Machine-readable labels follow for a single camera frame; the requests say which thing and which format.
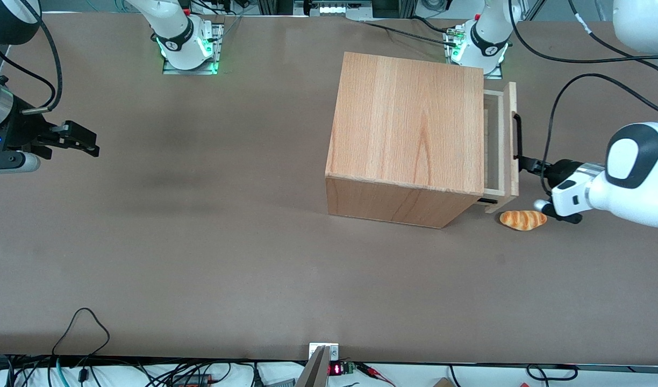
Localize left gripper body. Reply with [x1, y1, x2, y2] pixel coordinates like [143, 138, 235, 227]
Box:
[544, 159, 596, 218]

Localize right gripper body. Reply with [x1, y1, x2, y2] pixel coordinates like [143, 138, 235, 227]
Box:
[0, 106, 54, 160]

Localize wooden drawer with black handle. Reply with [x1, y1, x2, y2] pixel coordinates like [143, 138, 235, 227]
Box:
[475, 82, 523, 214]

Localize light wooden drawer cabinet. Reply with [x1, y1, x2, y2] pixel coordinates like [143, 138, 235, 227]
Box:
[325, 52, 485, 229]

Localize toy bread roll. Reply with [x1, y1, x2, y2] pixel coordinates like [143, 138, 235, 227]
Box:
[499, 210, 548, 232]

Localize black device with white lights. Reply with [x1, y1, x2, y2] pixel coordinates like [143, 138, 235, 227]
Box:
[294, 0, 373, 18]

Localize black and orange adapter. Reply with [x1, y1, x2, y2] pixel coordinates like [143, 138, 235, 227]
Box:
[170, 372, 211, 387]

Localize red and black test leads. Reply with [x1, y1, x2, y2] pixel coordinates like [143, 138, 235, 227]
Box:
[356, 363, 397, 387]

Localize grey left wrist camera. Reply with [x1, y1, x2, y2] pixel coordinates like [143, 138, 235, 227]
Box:
[533, 199, 583, 225]

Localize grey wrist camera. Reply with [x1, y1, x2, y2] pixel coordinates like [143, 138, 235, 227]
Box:
[0, 152, 41, 174]
[533, 199, 583, 225]

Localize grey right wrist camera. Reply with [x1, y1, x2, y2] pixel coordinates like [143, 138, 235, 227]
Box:
[0, 152, 41, 174]

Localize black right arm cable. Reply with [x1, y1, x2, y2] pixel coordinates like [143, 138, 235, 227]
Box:
[36, 13, 62, 114]
[0, 44, 58, 108]

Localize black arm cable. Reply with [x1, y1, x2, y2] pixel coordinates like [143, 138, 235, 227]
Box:
[0, 44, 58, 108]
[36, 13, 62, 114]
[509, 16, 658, 87]
[567, 0, 644, 57]

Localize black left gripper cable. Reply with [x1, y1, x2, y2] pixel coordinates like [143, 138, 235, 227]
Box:
[543, 73, 658, 197]

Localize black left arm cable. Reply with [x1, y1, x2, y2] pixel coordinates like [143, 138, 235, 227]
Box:
[509, 16, 658, 87]
[567, 0, 644, 57]

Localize black looped cable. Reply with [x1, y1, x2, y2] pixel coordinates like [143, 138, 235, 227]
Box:
[51, 307, 111, 383]

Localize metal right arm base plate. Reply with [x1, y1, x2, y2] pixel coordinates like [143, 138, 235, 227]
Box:
[162, 21, 225, 76]

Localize black cable on table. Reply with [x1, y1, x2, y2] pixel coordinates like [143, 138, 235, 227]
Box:
[410, 15, 461, 34]
[360, 20, 457, 46]

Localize black coiled cable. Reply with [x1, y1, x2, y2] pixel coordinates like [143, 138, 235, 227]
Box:
[527, 364, 578, 381]

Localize silver metal bracket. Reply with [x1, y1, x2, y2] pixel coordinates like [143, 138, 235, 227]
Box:
[309, 342, 340, 362]

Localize grey aluminium post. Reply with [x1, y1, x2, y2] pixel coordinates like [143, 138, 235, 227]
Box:
[296, 346, 331, 387]

